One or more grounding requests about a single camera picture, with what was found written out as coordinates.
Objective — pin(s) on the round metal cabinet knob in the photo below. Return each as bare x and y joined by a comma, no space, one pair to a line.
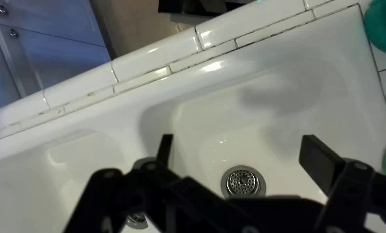
13,33
2,10

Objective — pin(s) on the green sponge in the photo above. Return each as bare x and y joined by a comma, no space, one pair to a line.
385,26

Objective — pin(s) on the white double basin sink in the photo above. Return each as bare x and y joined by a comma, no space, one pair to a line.
253,112

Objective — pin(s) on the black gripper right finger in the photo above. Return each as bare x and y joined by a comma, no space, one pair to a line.
353,190

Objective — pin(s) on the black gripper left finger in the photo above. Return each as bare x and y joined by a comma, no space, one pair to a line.
116,195

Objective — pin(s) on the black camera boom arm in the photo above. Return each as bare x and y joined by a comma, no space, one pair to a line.
201,6

